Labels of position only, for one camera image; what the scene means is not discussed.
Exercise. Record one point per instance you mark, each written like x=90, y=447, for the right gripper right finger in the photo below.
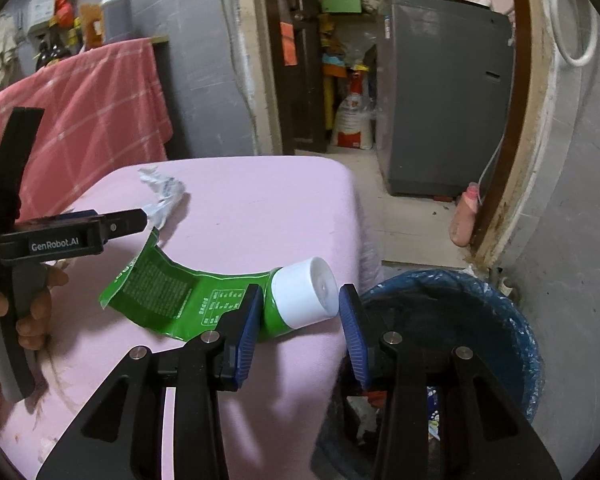
x=483, y=435

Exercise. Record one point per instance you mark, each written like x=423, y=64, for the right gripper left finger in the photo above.
x=118, y=432

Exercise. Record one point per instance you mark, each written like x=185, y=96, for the green tube white cap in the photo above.
x=161, y=295

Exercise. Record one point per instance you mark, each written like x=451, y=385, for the white paper scrap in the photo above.
x=169, y=192

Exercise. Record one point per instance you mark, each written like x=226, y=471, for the blue-lined trash bin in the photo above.
x=438, y=310

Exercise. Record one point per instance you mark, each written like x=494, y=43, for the red checked cloth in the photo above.
x=103, y=110

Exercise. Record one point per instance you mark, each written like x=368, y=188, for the dark soy sauce bottle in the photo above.
x=52, y=50

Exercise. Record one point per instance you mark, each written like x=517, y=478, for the pink bottle on floor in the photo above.
x=463, y=222

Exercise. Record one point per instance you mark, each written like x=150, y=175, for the pink floral table cloth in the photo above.
x=290, y=224

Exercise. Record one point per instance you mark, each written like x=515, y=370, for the orange snack packet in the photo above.
x=91, y=25

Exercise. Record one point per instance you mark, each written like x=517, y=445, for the large dark vinegar jug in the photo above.
x=117, y=19

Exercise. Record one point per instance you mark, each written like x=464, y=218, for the white red rice sack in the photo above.
x=353, y=119

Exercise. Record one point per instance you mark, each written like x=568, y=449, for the dark wooden door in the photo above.
x=295, y=45

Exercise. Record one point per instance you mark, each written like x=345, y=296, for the grey washing machine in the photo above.
x=444, y=77

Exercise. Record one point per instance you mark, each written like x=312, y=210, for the green box on shelf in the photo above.
x=342, y=6

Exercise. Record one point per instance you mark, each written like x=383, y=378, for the white wall box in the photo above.
x=39, y=14

